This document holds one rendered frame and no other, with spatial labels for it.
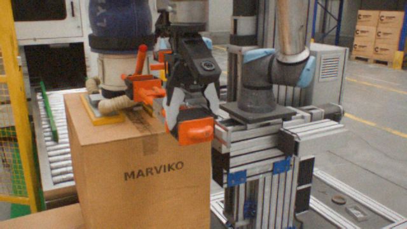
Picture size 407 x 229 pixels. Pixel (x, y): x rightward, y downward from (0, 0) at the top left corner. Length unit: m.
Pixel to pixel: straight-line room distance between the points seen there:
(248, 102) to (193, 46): 0.71
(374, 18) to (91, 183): 8.65
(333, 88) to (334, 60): 0.14
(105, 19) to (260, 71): 0.57
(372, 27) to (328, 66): 7.59
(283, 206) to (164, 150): 1.01
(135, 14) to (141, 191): 0.56
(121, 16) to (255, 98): 0.57
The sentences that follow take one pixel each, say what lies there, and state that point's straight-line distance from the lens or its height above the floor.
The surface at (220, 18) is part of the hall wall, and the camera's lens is 12.00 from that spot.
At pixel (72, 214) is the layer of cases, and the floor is 0.54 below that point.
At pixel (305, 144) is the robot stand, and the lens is 1.36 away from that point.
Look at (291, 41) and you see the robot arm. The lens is 1.20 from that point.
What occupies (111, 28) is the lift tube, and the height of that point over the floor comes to 1.36.
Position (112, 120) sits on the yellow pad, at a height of 1.08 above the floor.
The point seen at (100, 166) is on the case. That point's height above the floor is 1.00.
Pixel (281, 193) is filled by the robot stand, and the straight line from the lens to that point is 1.86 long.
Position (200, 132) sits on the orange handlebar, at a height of 1.20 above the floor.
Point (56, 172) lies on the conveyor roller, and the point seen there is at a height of 0.54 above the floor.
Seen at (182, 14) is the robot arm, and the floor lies 1.42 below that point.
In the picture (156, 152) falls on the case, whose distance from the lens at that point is 1.06.
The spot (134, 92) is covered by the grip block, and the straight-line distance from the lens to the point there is 0.99.
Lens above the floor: 1.45
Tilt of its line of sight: 19 degrees down
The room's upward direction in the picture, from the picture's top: straight up
